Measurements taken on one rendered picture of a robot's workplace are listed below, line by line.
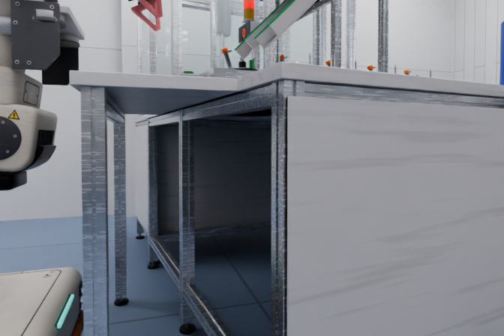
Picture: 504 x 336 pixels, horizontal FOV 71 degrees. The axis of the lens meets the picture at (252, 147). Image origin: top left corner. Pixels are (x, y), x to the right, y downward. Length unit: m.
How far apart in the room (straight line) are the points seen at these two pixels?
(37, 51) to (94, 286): 0.55
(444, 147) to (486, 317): 0.47
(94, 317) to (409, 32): 4.53
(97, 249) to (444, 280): 0.78
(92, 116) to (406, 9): 4.45
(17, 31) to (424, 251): 1.05
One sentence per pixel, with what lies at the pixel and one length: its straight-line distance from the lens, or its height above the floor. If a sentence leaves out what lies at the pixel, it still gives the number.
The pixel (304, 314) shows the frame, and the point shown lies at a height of 0.40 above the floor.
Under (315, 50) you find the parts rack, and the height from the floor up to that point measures 1.05.
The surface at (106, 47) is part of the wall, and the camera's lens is 3.68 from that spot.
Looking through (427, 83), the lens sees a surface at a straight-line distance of 0.88.
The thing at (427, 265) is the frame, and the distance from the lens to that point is 0.93.
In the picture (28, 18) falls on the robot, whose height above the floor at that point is 1.00.
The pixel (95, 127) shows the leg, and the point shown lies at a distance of 0.80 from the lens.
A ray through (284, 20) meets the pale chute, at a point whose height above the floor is 1.03.
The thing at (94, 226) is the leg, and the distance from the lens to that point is 0.83.
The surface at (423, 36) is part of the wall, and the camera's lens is 5.01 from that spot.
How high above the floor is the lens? 0.73
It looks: 2 degrees down
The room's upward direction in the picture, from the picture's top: straight up
